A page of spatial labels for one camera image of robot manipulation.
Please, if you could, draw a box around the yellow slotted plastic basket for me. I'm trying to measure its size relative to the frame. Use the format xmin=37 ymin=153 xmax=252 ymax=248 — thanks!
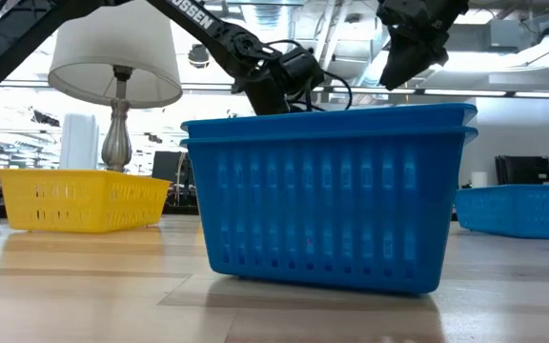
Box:
xmin=0 ymin=168 xmax=173 ymax=234

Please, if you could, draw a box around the black computer monitor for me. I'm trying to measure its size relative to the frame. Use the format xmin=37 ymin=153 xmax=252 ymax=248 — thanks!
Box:
xmin=151 ymin=151 xmax=191 ymax=186

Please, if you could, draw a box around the white tower appliance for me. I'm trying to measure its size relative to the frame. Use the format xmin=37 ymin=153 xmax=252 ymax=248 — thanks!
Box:
xmin=59 ymin=111 xmax=101 ymax=171

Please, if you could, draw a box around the dark ceiling fixture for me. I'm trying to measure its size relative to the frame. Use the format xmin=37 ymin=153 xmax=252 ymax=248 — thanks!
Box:
xmin=188 ymin=43 xmax=211 ymax=69

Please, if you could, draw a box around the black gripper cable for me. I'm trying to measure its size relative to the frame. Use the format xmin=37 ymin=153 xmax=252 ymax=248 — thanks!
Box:
xmin=265 ymin=38 xmax=355 ymax=112

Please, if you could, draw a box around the blue slotted plastic basket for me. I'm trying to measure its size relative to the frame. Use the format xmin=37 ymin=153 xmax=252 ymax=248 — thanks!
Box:
xmin=454 ymin=184 xmax=549 ymax=241
xmin=179 ymin=102 xmax=479 ymax=140
xmin=179 ymin=125 xmax=479 ymax=295

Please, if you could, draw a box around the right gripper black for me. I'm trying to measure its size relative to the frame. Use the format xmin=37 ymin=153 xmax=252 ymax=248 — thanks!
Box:
xmin=376 ymin=0 xmax=470 ymax=92

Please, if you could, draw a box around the white shade silver table lamp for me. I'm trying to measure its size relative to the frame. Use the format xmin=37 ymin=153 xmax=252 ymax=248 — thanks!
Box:
xmin=47 ymin=0 xmax=184 ymax=173

